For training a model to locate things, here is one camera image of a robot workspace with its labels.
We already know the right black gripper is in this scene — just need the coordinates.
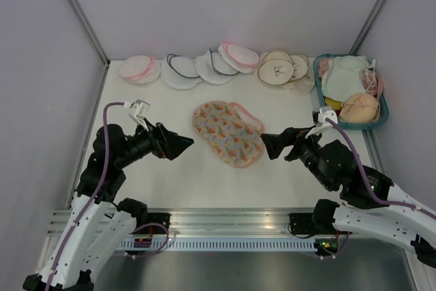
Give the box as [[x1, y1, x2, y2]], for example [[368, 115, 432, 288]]
[[260, 124, 333, 189]]

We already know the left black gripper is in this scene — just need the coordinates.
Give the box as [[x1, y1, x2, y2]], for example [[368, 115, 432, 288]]
[[116, 117, 193, 168]]

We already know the floral patterned laundry bag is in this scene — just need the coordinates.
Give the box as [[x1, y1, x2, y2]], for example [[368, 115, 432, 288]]
[[191, 101, 264, 168]]

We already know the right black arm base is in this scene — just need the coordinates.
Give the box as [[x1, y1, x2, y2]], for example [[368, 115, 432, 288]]
[[287, 213, 337, 239]]

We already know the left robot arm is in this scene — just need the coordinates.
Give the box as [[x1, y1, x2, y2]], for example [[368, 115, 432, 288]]
[[22, 123, 194, 290]]

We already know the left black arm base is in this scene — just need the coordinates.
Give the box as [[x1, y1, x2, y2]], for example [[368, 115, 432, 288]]
[[135, 213, 171, 239]]

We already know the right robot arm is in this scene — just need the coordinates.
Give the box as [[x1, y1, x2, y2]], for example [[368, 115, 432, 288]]
[[261, 127, 435, 267]]

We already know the beige mesh bag rear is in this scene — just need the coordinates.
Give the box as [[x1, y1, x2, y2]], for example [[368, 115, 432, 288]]
[[281, 54, 315, 95]]

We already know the blue-trimmed white mesh bag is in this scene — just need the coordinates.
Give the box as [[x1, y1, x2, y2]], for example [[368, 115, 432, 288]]
[[160, 54, 203, 91]]

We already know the beige brown-trimmed mesh bag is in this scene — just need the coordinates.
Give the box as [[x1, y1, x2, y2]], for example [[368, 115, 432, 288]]
[[253, 50, 294, 87]]

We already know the pink-trimmed mesh bag left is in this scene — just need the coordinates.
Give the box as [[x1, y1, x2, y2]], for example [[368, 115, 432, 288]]
[[117, 55, 160, 85]]

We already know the pink-trimmed mesh bag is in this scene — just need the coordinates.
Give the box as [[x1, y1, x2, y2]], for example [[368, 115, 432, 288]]
[[218, 42, 260, 74], [117, 55, 160, 85]]

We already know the grey-trimmed white mesh bag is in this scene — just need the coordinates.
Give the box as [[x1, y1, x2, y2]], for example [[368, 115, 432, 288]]
[[194, 48, 240, 85]]

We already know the pink-trimmed mesh bag centre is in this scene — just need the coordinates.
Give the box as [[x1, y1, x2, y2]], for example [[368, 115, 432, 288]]
[[218, 42, 260, 74]]

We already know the peach bra in basket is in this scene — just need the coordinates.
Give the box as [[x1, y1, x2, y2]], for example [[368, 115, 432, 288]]
[[339, 93, 379, 123]]

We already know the white bra in basket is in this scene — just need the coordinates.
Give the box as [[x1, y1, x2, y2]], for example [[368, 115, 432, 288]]
[[322, 55, 370, 102]]

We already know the pink lace bra in basket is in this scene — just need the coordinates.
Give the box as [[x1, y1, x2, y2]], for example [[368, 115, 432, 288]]
[[360, 60, 384, 99]]

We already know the yellow garment in basket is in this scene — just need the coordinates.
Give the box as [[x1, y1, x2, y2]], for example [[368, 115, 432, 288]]
[[324, 97, 343, 112]]

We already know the teal plastic basket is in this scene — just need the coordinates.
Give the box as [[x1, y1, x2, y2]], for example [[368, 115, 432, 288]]
[[313, 53, 389, 130]]

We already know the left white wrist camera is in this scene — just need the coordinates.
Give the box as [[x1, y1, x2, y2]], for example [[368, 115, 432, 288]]
[[123, 99, 151, 129]]

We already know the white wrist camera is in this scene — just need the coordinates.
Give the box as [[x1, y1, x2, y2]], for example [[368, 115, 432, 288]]
[[123, 99, 151, 129], [305, 106, 338, 138]]

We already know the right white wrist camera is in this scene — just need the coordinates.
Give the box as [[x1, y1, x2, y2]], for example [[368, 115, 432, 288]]
[[305, 106, 338, 138]]

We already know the aluminium front rail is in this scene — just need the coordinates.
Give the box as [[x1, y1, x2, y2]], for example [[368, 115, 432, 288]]
[[46, 207, 314, 237]]

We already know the white slotted cable duct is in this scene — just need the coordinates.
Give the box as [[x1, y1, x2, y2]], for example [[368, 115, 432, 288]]
[[112, 239, 316, 251]]

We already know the right aluminium frame post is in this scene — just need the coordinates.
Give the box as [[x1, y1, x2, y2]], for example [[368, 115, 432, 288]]
[[349, 0, 388, 55]]

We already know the aluminium frame post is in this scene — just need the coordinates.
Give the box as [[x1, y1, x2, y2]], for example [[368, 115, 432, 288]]
[[349, 0, 388, 55], [46, 0, 110, 67]]

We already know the left aluminium frame post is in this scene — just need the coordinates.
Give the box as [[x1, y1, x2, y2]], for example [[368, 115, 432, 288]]
[[46, 0, 110, 67]]

